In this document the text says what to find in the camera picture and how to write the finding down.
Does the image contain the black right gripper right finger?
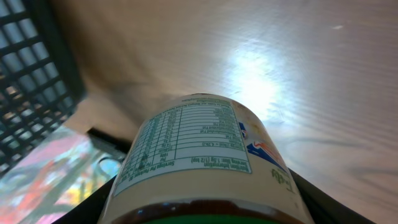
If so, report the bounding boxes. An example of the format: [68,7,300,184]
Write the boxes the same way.
[289,169,375,224]

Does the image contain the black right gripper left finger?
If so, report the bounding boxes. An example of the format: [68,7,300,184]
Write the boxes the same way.
[53,176,116,224]

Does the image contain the green lid jar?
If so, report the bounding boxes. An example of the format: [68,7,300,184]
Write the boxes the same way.
[99,94,313,223]

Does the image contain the dark grey plastic basket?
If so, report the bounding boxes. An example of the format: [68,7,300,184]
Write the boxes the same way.
[1,0,86,175]

